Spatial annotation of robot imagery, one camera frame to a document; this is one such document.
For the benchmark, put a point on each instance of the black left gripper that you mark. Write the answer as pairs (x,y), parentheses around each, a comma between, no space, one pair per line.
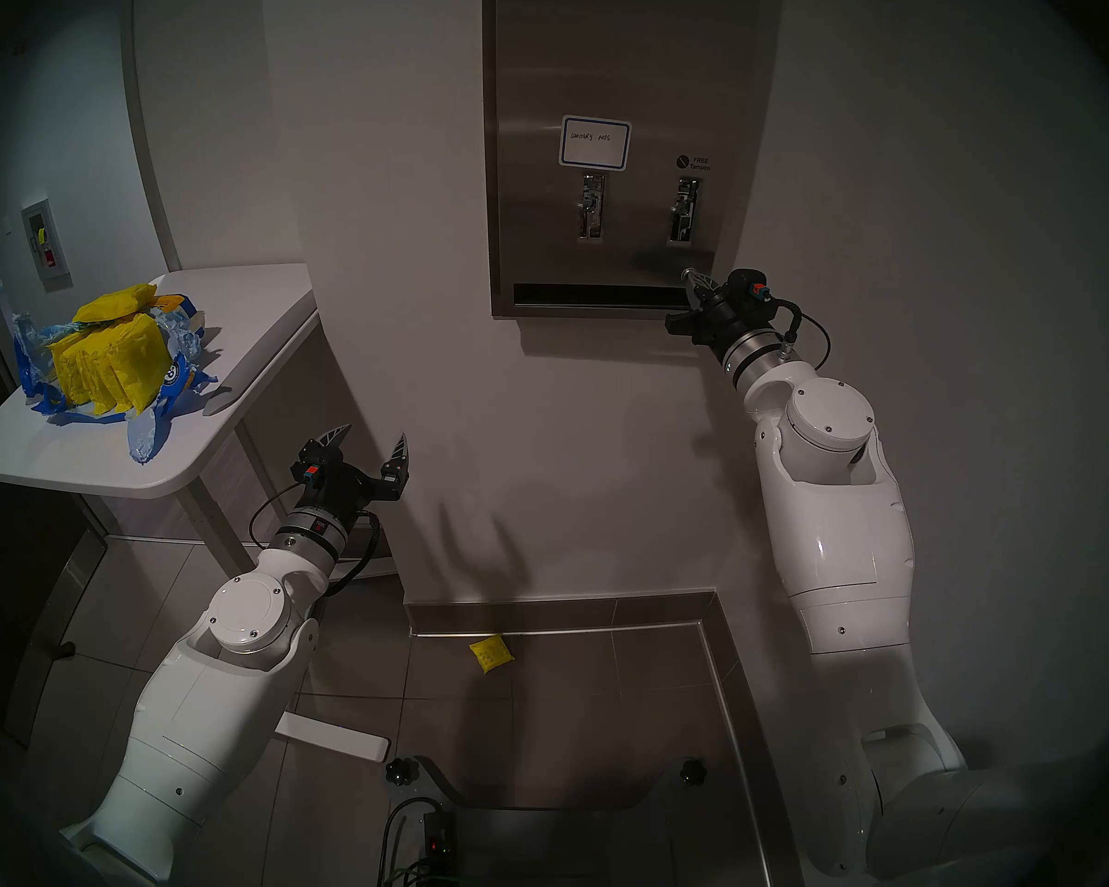
(337,488)

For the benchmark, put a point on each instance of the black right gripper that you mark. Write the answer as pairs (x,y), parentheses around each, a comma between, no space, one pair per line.
(735,326)

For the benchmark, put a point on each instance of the dark robot base platform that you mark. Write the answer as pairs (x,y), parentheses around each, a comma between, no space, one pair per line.
(545,848)

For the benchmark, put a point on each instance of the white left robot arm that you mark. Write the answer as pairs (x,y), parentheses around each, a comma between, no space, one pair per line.
(222,710)

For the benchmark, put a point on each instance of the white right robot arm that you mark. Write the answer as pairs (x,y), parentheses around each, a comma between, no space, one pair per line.
(841,525)

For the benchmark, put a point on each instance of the stainless steel dispenser cabinet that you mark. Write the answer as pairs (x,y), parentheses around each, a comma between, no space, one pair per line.
(491,248)

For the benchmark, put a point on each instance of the chrome dispensing lever mechanism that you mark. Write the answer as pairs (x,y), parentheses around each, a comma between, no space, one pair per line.
(591,206)
(685,209)

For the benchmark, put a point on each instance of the white blue-bordered label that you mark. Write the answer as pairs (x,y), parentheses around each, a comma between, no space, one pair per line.
(594,142)

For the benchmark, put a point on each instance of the blue plastic pad bag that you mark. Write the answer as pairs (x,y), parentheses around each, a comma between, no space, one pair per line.
(148,432)

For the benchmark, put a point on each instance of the yellow wrapped sanitary pad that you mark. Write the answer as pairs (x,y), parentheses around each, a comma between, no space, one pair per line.
(58,368)
(491,654)
(115,303)
(102,377)
(143,363)
(81,377)

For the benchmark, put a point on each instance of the black round knob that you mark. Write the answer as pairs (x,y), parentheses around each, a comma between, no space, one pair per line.
(404,770)
(693,770)

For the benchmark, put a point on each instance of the black power box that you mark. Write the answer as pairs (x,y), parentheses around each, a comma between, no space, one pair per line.
(439,844)

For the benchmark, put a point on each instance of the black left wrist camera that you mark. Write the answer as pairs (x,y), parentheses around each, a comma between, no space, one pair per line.
(312,474)

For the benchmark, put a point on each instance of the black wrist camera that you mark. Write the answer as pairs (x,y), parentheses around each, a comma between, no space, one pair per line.
(749,285)
(312,474)

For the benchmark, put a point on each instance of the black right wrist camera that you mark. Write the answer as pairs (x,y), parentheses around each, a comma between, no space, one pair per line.
(749,285)

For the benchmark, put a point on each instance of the white pedestal table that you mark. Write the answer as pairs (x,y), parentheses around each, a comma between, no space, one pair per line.
(240,312)

